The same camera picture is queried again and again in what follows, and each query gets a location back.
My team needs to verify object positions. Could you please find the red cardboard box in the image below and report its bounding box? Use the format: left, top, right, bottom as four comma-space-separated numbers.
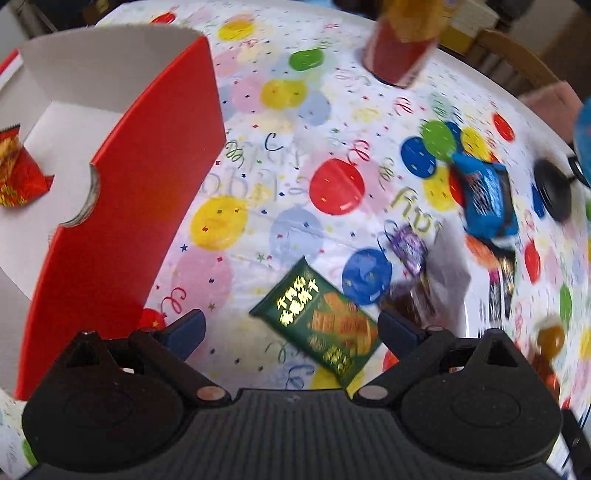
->
0, 25, 227, 402

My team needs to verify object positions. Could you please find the balloon print tablecloth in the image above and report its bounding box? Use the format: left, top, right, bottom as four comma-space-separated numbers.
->
0, 0, 591, 480

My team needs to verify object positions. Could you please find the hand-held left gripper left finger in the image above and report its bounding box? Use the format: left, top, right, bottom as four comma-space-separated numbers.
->
65, 309, 232, 407

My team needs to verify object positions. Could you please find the red snack packet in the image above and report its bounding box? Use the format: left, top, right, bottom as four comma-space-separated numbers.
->
0, 124, 55, 208

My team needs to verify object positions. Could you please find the blue snack packet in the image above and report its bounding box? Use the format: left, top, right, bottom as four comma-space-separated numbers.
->
450, 152, 520, 241

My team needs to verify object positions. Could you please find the amber drink bottle red label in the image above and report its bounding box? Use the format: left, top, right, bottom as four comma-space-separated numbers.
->
360, 0, 455, 88

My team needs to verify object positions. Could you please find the green snack packet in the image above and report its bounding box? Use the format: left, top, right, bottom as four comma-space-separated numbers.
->
249, 256, 384, 388

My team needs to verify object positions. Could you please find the black snack packet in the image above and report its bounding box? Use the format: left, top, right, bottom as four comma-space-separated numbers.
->
487, 254, 518, 319

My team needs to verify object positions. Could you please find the brown candy clear wrapper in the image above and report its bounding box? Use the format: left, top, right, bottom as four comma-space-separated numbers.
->
379, 226, 472, 328

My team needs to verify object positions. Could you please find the pink cushion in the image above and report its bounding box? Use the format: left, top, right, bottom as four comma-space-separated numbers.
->
519, 80, 585, 139

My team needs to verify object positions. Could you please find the blue globe black stand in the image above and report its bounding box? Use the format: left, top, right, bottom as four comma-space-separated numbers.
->
533, 95, 591, 222

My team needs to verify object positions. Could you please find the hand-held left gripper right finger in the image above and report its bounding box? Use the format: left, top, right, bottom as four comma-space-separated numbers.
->
353, 309, 525, 407

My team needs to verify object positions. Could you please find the purple wrapped candy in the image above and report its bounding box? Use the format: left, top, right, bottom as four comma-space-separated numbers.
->
385, 224, 428, 273

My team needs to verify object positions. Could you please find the wooden chair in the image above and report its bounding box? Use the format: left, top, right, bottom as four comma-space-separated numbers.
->
471, 28, 561, 93

